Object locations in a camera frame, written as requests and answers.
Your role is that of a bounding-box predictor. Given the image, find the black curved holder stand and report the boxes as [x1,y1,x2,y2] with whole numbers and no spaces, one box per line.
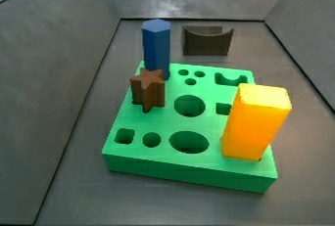
[184,25,235,56]

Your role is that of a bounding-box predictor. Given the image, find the blue hexagonal prism block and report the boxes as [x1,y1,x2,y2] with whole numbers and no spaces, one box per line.
[141,19,171,80]

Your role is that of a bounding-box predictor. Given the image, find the yellow square block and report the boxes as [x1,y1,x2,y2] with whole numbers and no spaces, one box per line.
[221,83,292,161]

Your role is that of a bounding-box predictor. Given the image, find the brown star block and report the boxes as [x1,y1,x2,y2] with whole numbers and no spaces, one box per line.
[130,68,165,113]

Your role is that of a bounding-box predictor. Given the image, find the green shape sorter board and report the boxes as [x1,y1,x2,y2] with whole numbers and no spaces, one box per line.
[102,64,278,193]

